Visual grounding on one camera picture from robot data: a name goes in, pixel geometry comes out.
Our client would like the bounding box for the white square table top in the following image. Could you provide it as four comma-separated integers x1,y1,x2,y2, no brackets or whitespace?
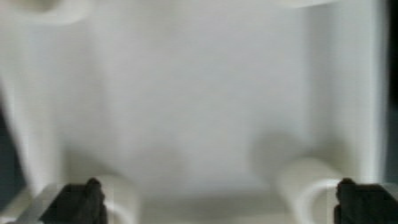
0,0,388,224

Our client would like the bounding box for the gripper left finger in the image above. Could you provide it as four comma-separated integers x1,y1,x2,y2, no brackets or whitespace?
40,178,109,224

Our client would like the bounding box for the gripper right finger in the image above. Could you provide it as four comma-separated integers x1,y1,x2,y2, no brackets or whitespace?
335,178,398,224

